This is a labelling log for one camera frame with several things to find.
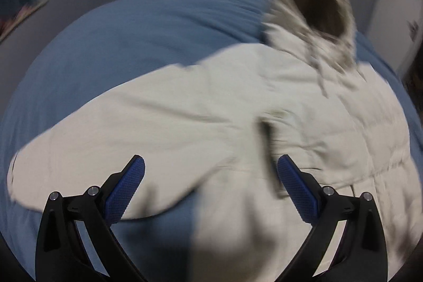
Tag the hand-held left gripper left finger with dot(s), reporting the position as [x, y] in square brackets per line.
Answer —
[127, 186]

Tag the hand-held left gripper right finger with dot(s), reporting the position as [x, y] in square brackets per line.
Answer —
[297, 189]

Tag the cream hooded puffer jacket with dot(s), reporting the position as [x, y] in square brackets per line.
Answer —
[231, 103]

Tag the blue fleece blanket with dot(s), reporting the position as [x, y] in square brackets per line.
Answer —
[132, 37]

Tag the wooden ledge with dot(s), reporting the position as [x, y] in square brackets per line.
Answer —
[23, 17]

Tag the white door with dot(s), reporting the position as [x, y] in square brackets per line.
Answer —
[396, 4]

